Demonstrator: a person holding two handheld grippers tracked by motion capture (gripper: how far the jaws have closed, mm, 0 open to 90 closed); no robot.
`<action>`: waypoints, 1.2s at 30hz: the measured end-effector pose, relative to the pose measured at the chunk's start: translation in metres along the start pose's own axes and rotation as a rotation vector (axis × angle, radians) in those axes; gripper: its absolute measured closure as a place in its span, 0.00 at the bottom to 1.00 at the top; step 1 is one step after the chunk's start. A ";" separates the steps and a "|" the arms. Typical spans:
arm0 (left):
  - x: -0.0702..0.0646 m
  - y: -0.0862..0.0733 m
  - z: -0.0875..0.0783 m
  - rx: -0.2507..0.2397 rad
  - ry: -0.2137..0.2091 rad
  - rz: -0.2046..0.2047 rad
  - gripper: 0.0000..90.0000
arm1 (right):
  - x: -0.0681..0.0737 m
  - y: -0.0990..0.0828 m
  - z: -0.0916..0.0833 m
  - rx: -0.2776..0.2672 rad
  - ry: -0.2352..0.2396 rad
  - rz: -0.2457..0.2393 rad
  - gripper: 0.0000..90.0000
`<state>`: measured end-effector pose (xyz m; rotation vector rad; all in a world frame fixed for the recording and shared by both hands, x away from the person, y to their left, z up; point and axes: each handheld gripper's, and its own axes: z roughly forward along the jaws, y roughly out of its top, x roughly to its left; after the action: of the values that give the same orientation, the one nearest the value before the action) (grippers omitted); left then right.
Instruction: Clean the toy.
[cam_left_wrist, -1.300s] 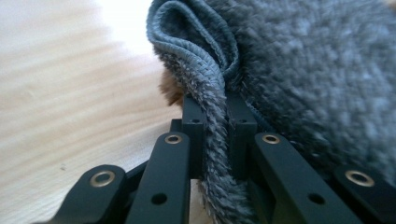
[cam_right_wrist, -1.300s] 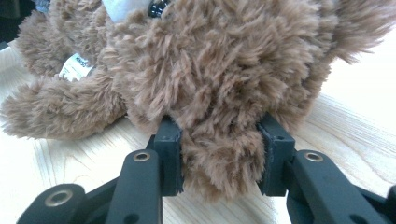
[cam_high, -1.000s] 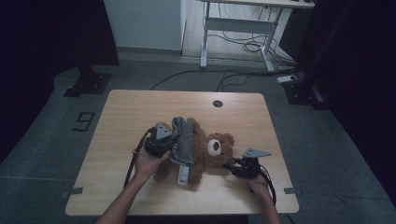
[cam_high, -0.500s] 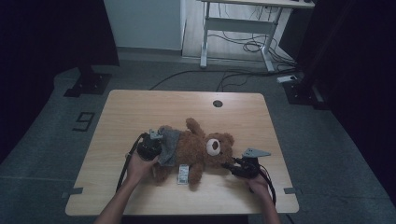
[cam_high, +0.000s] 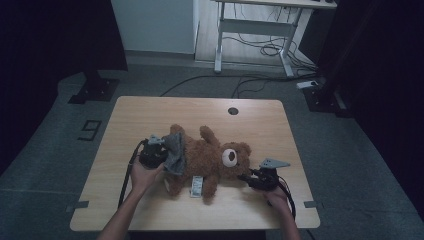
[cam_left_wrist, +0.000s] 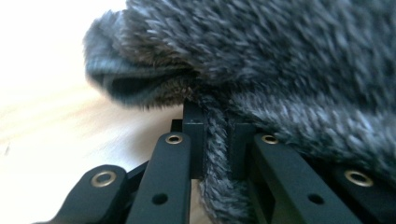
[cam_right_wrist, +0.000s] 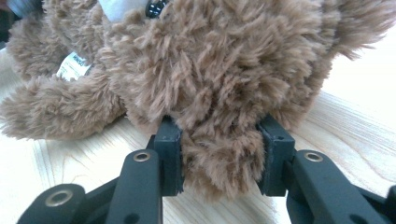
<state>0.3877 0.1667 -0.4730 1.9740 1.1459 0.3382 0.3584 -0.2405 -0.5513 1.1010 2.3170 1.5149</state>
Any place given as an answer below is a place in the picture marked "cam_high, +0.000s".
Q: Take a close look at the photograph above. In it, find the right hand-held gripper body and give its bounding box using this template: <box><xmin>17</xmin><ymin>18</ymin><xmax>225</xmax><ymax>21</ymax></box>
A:
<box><xmin>249</xmin><ymin>158</ymin><xmax>291</xmax><ymax>192</ymax></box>

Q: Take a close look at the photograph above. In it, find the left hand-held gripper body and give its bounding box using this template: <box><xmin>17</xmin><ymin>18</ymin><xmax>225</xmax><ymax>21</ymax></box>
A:
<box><xmin>138</xmin><ymin>134</ymin><xmax>169</xmax><ymax>170</ymax></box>

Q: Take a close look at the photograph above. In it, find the grey cloth garment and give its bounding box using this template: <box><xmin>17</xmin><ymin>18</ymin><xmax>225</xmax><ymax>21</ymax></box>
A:
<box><xmin>162</xmin><ymin>132</ymin><xmax>187</xmax><ymax>177</ymax></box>

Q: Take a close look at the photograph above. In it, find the brown teddy bear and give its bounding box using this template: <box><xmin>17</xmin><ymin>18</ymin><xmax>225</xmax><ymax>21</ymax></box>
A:
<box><xmin>163</xmin><ymin>123</ymin><xmax>253</xmax><ymax>205</ymax></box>

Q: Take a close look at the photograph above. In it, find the person's right hand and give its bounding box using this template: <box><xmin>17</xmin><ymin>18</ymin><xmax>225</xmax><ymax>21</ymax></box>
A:
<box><xmin>258</xmin><ymin>188</ymin><xmax>290</xmax><ymax>214</ymax></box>

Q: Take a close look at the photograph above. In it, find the person's left hand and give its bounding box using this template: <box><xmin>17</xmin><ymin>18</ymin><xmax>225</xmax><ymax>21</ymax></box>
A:
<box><xmin>129</xmin><ymin>160</ymin><xmax>166</xmax><ymax>196</ymax></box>

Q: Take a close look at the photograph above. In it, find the black stand base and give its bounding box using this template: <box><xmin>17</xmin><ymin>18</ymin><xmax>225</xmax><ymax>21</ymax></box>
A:
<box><xmin>68</xmin><ymin>69</ymin><xmax>120</xmax><ymax>105</ymax></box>
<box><xmin>303</xmin><ymin>84</ymin><xmax>353</xmax><ymax>118</ymax></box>

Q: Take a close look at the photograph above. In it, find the white power strip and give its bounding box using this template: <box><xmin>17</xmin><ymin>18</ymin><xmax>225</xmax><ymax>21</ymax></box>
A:
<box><xmin>296</xmin><ymin>80</ymin><xmax>319</xmax><ymax>90</ymax></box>

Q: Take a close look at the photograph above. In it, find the dark curtain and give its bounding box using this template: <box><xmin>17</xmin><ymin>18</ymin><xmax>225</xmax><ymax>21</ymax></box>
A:
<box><xmin>0</xmin><ymin>0</ymin><xmax>128</xmax><ymax>174</ymax></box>
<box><xmin>316</xmin><ymin>0</ymin><xmax>424</xmax><ymax>214</ymax></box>

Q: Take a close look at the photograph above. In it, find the right hand-held gripper black cable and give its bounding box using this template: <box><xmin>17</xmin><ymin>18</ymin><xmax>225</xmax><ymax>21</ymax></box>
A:
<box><xmin>278</xmin><ymin>175</ymin><xmax>298</xmax><ymax>221</ymax></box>

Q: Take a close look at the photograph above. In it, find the long black floor cable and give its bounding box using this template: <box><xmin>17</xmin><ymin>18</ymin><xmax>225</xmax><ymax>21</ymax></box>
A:
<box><xmin>159</xmin><ymin>73</ymin><xmax>318</xmax><ymax>98</ymax></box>

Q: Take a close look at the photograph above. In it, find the tangle of black floor cables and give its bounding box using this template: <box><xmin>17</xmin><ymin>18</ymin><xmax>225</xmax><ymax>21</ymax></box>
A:
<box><xmin>223</xmin><ymin>33</ymin><xmax>318</xmax><ymax>73</ymax></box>

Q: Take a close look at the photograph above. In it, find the white desk frame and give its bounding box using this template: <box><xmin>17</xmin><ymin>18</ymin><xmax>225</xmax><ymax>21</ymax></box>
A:
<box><xmin>213</xmin><ymin>0</ymin><xmax>338</xmax><ymax>78</ymax></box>

